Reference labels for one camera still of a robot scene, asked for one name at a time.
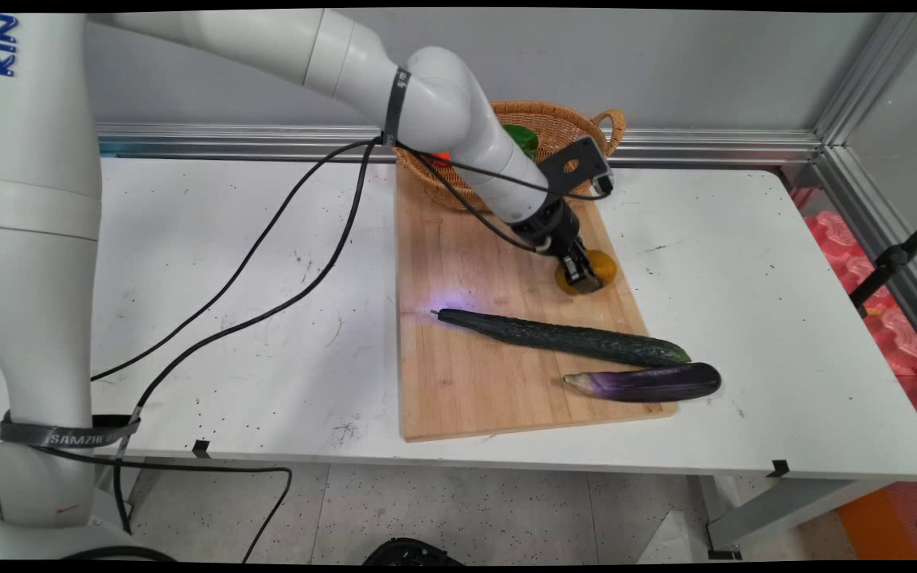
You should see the grey table leg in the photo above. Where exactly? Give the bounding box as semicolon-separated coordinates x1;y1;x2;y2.
701;475;895;560

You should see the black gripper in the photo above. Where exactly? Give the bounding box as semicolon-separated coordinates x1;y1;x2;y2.
510;199;600;288

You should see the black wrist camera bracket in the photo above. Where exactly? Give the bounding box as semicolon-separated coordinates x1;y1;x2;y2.
537;135;615;201

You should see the black printed velcro strap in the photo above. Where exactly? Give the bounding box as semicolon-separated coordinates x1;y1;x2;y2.
0;411;142;449

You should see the black cable along table edge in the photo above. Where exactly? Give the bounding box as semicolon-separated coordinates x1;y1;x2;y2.
29;444;294;563

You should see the yellow-brown toy potato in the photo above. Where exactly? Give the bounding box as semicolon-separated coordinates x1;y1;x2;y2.
554;248;619;296

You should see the green toy bell pepper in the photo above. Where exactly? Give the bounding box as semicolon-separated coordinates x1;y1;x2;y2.
501;123;541;162

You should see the thin black cable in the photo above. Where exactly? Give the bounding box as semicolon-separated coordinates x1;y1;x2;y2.
91;139;384;383

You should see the slanted aluminium frame rail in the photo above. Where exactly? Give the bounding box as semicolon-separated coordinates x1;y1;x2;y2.
812;12;917;368

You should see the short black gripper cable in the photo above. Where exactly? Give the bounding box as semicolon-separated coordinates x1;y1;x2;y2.
395;143;614;254

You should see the black cable with white tag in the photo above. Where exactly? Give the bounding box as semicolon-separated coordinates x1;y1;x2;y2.
112;142;380;536

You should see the red foam floor mat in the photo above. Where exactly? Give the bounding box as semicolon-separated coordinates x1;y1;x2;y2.
789;187;917;558

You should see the purple toy eggplant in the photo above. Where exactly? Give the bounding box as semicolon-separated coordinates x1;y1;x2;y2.
562;362;723;403

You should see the dark green toy cucumber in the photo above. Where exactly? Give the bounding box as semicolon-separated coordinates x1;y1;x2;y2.
431;308;693;368

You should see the black object on floor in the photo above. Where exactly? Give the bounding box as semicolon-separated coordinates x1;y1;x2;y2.
361;537;466;566

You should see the small black arm strap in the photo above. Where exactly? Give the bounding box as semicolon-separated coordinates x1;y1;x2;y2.
381;67;412;149

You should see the black tripod stand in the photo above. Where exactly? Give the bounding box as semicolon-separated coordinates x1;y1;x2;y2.
849;205;917;319

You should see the horizontal aluminium frame rail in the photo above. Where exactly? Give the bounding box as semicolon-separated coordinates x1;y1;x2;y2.
96;121;824;167

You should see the wooden cutting board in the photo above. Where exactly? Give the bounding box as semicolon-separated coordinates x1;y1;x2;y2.
393;163;679;443

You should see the woven wicker basket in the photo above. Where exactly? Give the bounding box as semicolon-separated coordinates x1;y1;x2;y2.
392;100;627;212

